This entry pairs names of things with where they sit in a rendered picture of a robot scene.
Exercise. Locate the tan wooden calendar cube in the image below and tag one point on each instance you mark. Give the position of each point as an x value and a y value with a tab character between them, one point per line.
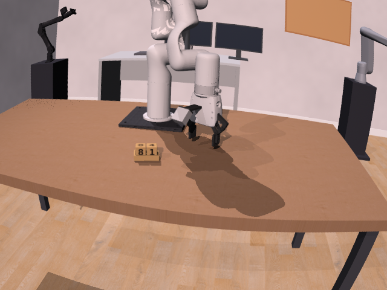
151	149
140	149

